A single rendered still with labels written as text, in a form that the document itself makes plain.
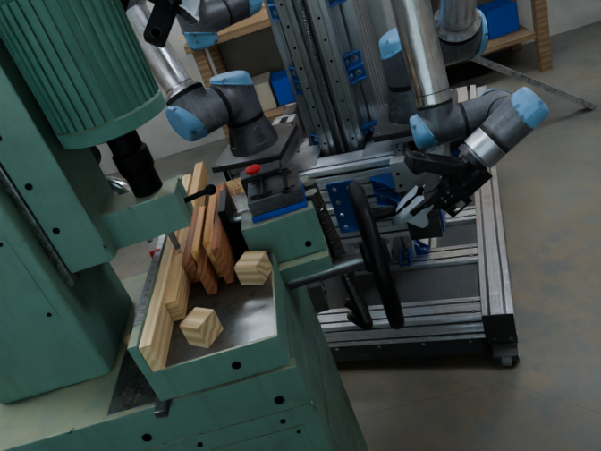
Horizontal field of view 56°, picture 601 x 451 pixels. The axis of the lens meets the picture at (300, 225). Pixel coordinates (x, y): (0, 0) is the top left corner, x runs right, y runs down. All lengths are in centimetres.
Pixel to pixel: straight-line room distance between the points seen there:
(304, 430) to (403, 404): 88
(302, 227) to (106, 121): 37
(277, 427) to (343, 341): 92
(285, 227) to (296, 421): 33
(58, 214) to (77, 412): 34
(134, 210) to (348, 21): 94
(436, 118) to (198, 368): 68
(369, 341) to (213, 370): 106
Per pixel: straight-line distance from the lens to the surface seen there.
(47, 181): 96
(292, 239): 101
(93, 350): 108
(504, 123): 113
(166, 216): 98
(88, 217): 97
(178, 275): 99
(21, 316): 106
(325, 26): 163
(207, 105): 161
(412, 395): 190
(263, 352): 85
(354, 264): 106
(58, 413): 111
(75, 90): 87
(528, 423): 179
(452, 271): 198
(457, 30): 149
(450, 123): 121
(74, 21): 86
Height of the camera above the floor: 142
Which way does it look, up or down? 29 degrees down
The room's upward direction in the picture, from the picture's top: 20 degrees counter-clockwise
